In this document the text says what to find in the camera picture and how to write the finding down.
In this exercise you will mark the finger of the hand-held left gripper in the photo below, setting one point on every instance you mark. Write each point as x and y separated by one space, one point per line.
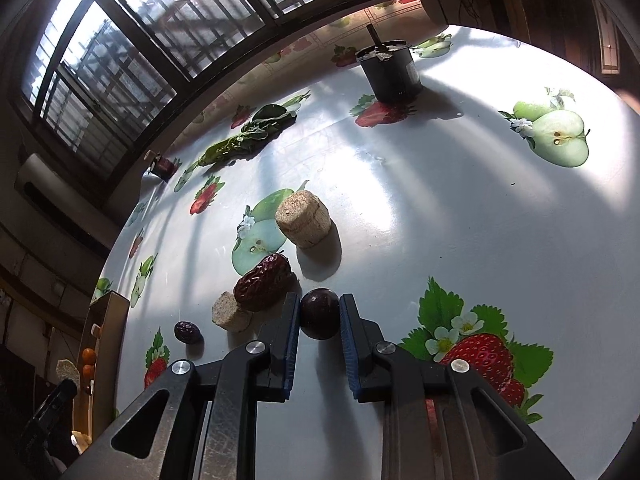
65 392

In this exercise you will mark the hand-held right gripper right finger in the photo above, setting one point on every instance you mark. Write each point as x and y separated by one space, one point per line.
350 345

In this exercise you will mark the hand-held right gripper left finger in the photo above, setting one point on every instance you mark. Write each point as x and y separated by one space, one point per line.
290 345

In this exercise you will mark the orange tangerine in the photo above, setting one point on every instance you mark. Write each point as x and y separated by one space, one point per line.
89 356

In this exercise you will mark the dark purple plum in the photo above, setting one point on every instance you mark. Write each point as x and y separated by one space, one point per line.
320 312

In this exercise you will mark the brown cardboard box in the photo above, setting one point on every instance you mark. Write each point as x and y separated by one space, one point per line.
107 360

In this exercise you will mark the beige corn piece behind centre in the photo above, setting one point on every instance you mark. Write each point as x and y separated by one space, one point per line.
230 312

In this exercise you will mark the beige corn piece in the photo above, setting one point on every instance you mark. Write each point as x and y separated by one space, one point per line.
230 312
303 220

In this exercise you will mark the red dried date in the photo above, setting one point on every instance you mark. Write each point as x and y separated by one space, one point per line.
263 280

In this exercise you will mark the dark dried date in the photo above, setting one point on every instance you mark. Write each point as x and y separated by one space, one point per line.
187 332

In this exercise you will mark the beige corn piece far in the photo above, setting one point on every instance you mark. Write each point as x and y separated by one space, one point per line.
303 220

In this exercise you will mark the fruit print tablecloth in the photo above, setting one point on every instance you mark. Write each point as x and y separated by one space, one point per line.
450 200

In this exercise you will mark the white air conditioner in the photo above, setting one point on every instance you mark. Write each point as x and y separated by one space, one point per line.
47 182

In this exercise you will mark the green leafy vegetable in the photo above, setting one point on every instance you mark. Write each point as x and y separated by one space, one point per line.
250 135

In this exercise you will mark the small black holder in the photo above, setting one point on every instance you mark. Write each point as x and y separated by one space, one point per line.
164 166

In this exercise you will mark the dark framed window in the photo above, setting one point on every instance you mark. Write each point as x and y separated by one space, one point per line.
150 35

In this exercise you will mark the brown wooden door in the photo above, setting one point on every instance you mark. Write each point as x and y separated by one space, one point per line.
610 35

